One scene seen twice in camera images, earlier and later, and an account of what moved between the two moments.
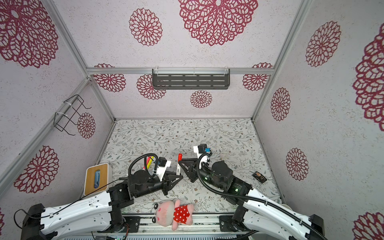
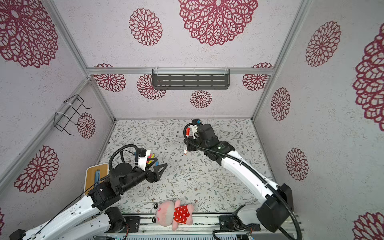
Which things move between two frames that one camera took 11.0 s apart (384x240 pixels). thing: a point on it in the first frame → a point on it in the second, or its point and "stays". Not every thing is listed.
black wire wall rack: [71, 111] stays
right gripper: [195, 167] → [190, 145]
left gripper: [165, 182] → [152, 175]
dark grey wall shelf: [190, 78] stays
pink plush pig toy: [167, 213] stays
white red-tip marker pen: [178, 172] → [185, 148]
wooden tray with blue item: [97, 177] stays
